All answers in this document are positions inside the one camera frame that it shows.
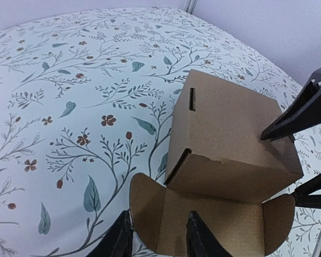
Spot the right aluminium frame post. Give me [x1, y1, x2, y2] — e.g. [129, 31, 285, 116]
[184, 0, 198, 14]

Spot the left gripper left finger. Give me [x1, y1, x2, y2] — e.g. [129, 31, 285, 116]
[87, 210, 133, 257]

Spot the floral patterned table mat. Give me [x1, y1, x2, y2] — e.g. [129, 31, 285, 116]
[0, 6, 321, 257]

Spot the brown cardboard box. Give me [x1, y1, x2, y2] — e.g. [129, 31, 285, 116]
[129, 70, 303, 256]

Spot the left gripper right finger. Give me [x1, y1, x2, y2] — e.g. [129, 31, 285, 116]
[186, 210, 232, 257]

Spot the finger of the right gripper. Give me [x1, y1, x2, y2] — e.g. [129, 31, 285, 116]
[293, 167, 321, 214]
[260, 67, 321, 140]

